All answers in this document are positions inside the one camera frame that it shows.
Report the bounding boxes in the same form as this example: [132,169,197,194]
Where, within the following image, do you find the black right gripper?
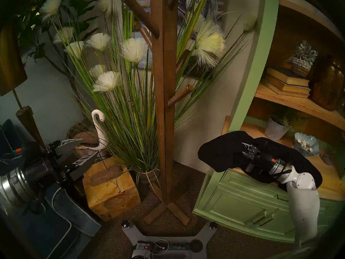
[241,142,280,176]

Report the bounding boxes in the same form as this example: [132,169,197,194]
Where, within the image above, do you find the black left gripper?
[20,138,99,186]

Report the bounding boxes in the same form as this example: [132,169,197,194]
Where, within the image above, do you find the black jacket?
[198,131,323,192]

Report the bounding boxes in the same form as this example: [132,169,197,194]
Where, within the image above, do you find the brown wooden coat rack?
[123,0,194,226]

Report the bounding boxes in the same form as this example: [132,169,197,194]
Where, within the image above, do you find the striped wicker basket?
[67,120,111,160]

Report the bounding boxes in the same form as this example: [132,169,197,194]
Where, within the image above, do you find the white swan figurine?
[73,110,109,151]

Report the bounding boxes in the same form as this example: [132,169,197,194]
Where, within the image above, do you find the grey pot with herb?
[265,113,297,141]

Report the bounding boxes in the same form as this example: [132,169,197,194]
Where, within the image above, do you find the dark wooden oval slab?
[89,165,123,186]

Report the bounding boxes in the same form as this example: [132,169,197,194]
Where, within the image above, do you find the green hutch cabinet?
[193,0,345,244]

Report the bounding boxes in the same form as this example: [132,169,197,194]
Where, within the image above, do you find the wooden block side table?
[82,156,141,221]

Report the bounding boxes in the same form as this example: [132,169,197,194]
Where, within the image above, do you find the blue bowl with shells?
[293,132,321,157]

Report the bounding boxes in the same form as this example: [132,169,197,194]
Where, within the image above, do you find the tall grass plant white pompoms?
[40,0,254,178]

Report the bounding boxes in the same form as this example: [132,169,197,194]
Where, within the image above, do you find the tan old book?
[264,74,311,94]
[261,79,310,99]

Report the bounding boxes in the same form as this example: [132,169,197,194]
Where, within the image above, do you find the woven grass plant pot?
[135,168,160,185]

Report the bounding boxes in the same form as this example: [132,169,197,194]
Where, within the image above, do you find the blue cushion white piping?
[0,119,101,259]

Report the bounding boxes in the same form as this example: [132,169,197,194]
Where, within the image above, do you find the dark cover old book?
[266,67,310,87]

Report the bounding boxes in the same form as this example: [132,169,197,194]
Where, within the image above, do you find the succulent in woven pot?
[290,40,318,78]

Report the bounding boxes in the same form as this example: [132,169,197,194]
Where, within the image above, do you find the bronze speckled vase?
[309,55,345,112]

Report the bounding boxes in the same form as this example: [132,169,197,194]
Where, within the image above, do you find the brass floor lamp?
[0,18,46,151]

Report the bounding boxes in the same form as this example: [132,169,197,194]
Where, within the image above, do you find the black power strip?
[137,241,190,251]

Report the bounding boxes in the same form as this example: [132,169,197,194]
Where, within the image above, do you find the dark green leafy plant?
[16,0,105,110]

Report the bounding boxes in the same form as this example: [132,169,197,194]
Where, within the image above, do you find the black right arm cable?
[265,168,293,178]

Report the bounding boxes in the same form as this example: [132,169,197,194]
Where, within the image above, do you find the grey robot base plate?
[121,220,217,259]

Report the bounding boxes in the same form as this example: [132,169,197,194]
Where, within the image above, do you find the thin white cable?
[154,238,170,255]

